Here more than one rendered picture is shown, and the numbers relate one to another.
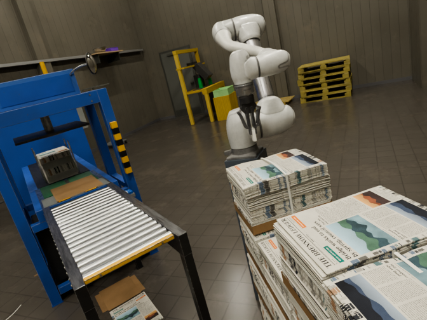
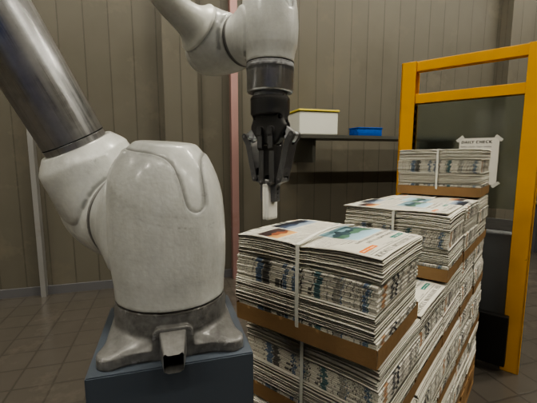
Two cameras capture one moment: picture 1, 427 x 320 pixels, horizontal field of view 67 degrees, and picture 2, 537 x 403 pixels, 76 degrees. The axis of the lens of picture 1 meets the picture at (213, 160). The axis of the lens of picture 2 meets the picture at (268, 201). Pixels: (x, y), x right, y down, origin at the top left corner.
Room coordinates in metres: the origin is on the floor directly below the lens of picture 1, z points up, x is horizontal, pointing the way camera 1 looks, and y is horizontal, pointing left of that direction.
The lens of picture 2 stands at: (2.07, 0.26, 1.25)
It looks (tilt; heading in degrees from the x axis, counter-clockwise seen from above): 7 degrees down; 227
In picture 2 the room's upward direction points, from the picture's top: straight up
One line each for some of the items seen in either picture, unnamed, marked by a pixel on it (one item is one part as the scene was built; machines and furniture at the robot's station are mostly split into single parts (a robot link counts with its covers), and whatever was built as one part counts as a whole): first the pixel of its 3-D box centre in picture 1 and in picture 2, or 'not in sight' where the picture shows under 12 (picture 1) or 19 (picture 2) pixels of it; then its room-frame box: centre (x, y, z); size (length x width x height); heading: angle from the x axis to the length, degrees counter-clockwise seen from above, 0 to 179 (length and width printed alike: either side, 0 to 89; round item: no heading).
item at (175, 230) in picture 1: (138, 209); not in sight; (2.02, 0.56, 0.74); 1.34 x 0.05 x 0.12; 30
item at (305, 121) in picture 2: not in sight; (312, 123); (-0.54, -1.89, 1.56); 0.41 x 0.34 x 0.23; 153
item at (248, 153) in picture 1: (241, 150); (172, 314); (1.85, -0.17, 1.03); 0.22 x 0.18 x 0.06; 63
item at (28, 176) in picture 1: (56, 171); not in sight; (3.76, 1.84, 0.75); 1.55 x 0.65 x 0.10; 30
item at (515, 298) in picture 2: not in sight; (523, 215); (-0.28, -0.14, 0.92); 0.09 x 0.09 x 1.85; 7
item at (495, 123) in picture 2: not in sight; (463, 153); (-0.26, -0.47, 1.27); 0.57 x 0.01 x 0.65; 97
